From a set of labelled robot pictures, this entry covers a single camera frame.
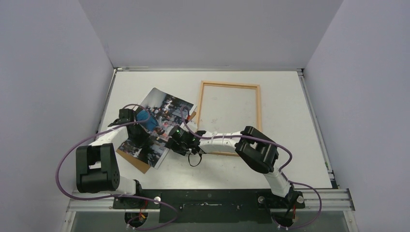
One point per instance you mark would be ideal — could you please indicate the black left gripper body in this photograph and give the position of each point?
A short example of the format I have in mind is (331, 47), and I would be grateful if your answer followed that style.
(140, 137)

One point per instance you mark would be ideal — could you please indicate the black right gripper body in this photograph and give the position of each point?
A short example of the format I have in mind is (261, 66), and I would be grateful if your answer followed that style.
(174, 140)

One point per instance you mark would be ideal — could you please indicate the brown cardboard backing board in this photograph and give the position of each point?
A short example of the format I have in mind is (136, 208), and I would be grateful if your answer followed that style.
(147, 155)

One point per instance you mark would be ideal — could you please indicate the printed colour photo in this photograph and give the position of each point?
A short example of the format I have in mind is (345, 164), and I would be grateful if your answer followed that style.
(166, 111)

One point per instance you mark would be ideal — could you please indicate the clear transparent plastic sheet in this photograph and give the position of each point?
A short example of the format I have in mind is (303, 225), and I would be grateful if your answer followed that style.
(229, 118)

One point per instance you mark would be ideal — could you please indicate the light wooden picture frame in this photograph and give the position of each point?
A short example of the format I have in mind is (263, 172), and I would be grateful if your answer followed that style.
(259, 105)

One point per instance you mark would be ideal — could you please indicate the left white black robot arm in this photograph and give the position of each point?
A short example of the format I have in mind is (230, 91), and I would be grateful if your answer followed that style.
(97, 168)

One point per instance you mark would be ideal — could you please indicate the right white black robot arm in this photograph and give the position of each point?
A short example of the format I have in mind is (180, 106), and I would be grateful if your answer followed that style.
(257, 151)

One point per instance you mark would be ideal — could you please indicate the front aluminium black mounting rail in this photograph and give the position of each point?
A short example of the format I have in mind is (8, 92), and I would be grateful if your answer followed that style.
(168, 210)

